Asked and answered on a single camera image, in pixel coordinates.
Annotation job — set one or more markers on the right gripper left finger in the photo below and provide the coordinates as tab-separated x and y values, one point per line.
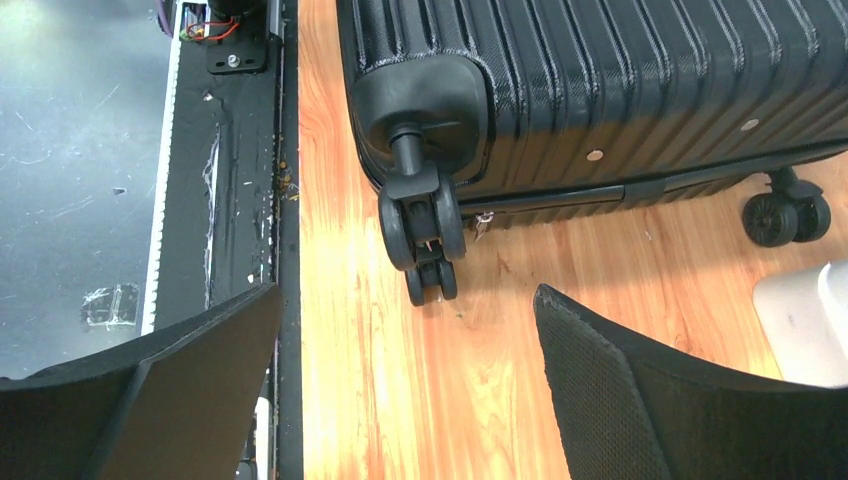
173	404

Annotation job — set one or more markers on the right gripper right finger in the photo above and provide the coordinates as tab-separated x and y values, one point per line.
630	407

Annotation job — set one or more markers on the white three-drawer storage unit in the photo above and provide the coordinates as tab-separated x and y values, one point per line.
804	317

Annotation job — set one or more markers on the black ribbed hard-shell suitcase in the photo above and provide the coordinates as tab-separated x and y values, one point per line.
488	114

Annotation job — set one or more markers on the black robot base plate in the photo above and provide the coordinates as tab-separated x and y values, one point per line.
215	226

